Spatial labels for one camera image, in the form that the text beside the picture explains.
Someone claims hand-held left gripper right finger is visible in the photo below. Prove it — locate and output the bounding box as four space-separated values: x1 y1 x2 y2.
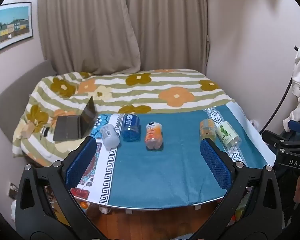
197 138 283 238

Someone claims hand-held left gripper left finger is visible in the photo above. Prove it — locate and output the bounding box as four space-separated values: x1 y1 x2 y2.
15 136 103 238

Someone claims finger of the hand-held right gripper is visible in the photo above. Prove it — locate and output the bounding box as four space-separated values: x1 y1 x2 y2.
262 129 294 150

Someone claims clear bottle with green label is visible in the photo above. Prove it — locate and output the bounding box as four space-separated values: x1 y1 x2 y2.
216 121 242 148

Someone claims clear bottle with orange label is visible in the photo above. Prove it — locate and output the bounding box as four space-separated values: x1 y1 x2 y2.
199 118 217 144

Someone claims grey tablet with keyboard case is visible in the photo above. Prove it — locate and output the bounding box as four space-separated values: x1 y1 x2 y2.
52 95 98 142

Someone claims clear bottle with white label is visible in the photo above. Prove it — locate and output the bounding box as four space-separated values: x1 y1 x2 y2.
99 124 120 148

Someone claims blue patterned tablecloth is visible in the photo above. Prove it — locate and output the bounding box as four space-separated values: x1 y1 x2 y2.
70 103 276 209

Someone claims blue plastic bottle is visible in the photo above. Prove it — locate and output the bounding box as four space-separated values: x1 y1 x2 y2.
121 114 142 142

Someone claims orange plastic bottle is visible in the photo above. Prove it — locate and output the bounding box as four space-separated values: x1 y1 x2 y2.
144 122 163 151

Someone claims grey padded headboard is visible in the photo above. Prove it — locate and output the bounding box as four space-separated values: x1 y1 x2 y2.
0 59 57 162

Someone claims floral striped blanket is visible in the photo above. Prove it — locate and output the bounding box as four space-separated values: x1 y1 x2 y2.
12 69 235 165

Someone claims beige curtain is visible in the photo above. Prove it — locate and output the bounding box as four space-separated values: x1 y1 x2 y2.
37 0 211 76

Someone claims black cable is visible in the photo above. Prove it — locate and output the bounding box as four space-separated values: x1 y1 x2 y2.
259 72 294 133

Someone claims framed wall poster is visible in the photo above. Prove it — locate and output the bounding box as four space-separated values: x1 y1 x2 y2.
0 2 33 55

